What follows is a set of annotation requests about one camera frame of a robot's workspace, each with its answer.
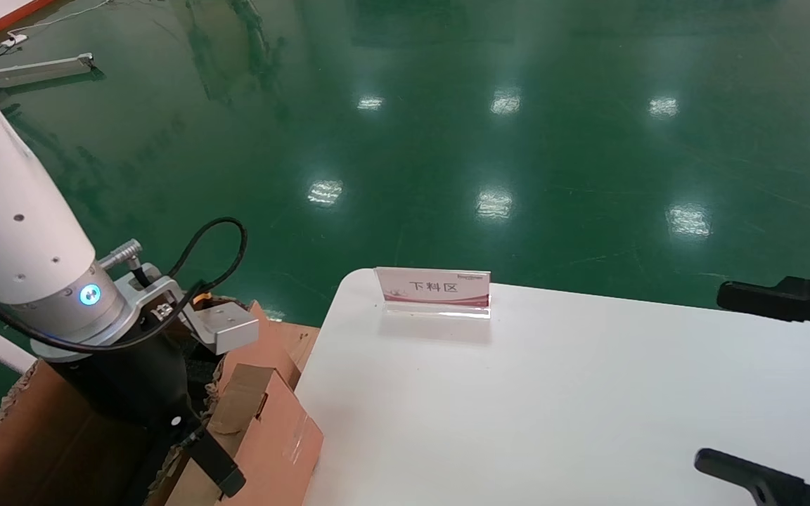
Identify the acrylic sign with red stripe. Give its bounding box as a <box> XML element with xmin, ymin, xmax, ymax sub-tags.
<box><xmin>375</xmin><ymin>267</ymin><xmax>491</xmax><ymax>321</ymax></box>

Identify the black foam insert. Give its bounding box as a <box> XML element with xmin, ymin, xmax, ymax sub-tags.
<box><xmin>187</xmin><ymin>355</ymin><xmax>226</xmax><ymax>394</ymax></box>

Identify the long grey stand base bar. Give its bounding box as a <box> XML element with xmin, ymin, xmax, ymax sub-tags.
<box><xmin>0</xmin><ymin>53</ymin><xmax>96</xmax><ymax>89</ymax></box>

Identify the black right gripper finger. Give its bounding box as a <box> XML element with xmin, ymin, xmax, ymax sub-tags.
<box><xmin>717</xmin><ymin>276</ymin><xmax>810</xmax><ymax>352</ymax></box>
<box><xmin>694</xmin><ymin>448</ymin><xmax>810</xmax><ymax>506</ymax></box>

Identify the small cardboard box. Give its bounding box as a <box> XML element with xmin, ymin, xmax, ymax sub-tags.
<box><xmin>166</xmin><ymin>363</ymin><xmax>325</xmax><ymax>506</ymax></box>

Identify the open brown cardboard box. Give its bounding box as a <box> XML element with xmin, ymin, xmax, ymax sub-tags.
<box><xmin>0</xmin><ymin>299</ymin><xmax>302</xmax><ymax>506</ymax></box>

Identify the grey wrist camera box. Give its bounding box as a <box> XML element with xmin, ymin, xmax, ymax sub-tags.
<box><xmin>99</xmin><ymin>264</ymin><xmax>259</xmax><ymax>356</ymax></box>

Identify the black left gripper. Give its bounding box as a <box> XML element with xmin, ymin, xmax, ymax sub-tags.
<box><xmin>46</xmin><ymin>330</ymin><xmax>247</xmax><ymax>498</ymax></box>

